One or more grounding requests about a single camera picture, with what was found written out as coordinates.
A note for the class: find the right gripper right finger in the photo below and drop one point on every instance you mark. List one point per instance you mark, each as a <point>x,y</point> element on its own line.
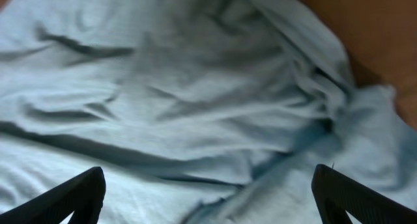
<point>338,197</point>

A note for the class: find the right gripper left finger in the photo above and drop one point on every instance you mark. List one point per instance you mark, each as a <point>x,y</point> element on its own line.
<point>81,198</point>

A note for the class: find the light blue t-shirt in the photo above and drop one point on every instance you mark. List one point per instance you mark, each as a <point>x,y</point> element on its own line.
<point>198,111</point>

